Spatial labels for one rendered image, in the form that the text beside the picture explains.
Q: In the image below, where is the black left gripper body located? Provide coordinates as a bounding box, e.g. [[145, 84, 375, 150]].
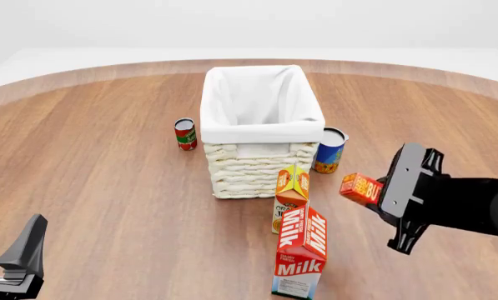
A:
[[0, 273, 46, 300]]

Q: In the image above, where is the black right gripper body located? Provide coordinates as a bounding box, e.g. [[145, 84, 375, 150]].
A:
[[386, 147, 453, 256]]

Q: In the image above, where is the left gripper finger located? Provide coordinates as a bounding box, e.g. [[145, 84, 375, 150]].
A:
[[0, 212, 49, 283]]

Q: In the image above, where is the red orange butter box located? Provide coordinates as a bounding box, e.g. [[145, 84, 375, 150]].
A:
[[339, 172, 385, 206]]

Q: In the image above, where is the white woven basket cloth liner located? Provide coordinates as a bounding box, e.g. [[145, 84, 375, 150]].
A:
[[199, 64, 326, 200]]

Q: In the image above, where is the blue tin yellow print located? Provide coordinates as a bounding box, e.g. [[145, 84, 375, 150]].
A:
[[311, 126, 350, 175]]

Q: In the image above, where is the red white milk carton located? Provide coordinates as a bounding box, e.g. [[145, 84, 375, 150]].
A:
[[271, 204, 329, 298]]

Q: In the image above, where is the orange juice carton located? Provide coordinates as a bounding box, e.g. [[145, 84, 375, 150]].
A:
[[271, 164, 311, 235]]

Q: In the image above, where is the red tomato sauce tin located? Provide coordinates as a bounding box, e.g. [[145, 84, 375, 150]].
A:
[[174, 117, 199, 152]]

